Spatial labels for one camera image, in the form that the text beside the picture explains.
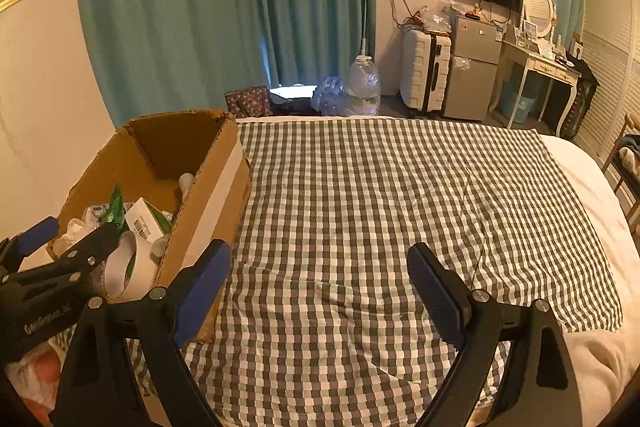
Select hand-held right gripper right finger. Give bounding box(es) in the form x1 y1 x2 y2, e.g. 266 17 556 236
406 242 586 427

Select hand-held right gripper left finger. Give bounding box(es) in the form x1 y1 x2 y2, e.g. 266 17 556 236
50 238 233 427

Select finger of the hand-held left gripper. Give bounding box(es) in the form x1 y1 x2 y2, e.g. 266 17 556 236
0 216 60 280
52 222 121 285

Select white round paper ring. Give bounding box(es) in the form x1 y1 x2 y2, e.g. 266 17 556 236
103 229 162 303

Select brown cardboard box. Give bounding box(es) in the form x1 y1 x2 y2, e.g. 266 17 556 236
47 108 253 345

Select crumpled white tissue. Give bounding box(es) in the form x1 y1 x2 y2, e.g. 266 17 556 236
52 217 98 258

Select green snack packet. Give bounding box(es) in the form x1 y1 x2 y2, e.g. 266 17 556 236
102 186 125 228

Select green white carton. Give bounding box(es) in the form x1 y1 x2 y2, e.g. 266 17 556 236
123 198 175 239

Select dark patterned bag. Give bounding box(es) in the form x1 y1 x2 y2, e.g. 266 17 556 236
224 86 273 118

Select blue bin under table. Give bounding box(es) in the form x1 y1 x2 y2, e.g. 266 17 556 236
500 72 538 125

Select white paper on dark case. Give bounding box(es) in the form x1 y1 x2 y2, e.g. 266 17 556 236
269 84 321 115

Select large clear water bottle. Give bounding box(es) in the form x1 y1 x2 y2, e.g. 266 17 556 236
347 55 382 116

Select blue plastic bag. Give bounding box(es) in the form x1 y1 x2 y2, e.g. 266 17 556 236
311 76 351 116

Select white suitcase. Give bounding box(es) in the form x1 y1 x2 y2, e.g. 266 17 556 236
399 27 453 118

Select grey mini fridge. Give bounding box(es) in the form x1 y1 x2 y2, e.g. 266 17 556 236
442 14 503 122

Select wooden chair with clothes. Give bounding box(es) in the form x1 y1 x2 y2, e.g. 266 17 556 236
602 114 640 233

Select black bag beside table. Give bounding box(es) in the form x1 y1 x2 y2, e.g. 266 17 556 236
560 54 599 140

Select white dressing table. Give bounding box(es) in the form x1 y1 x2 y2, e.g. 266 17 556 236
489 39 582 138

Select light teal curtain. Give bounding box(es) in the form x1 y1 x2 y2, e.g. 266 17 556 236
72 0 266 128

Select crumpled clear bags on fridge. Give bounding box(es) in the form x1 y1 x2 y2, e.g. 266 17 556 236
420 0 458 32

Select white mop pole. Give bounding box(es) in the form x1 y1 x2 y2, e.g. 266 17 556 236
362 0 374 58

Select white louvered wardrobe doors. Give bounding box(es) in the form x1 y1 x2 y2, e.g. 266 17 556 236
580 0 640 158

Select oval white mirror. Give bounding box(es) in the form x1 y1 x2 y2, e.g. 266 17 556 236
522 0 556 40

